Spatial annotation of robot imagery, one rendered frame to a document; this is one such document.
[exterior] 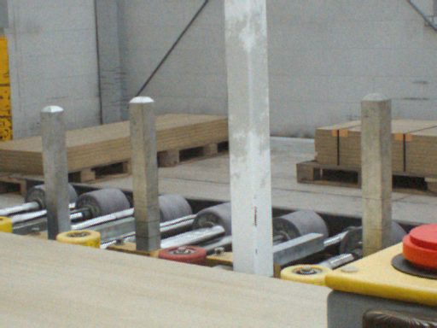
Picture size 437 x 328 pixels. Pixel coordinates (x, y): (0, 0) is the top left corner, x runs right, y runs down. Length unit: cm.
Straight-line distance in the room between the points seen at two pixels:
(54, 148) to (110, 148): 589
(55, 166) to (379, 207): 75
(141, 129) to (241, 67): 38
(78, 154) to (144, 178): 581
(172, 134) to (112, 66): 183
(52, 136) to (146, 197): 27
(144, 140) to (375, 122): 49
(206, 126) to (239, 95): 730
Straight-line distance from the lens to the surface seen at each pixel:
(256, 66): 160
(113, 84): 1019
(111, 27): 1016
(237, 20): 160
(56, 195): 212
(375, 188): 164
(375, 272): 36
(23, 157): 761
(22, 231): 246
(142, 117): 192
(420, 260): 36
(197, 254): 171
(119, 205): 263
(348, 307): 36
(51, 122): 210
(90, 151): 782
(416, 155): 706
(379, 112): 162
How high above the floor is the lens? 131
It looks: 9 degrees down
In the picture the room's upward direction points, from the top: 2 degrees counter-clockwise
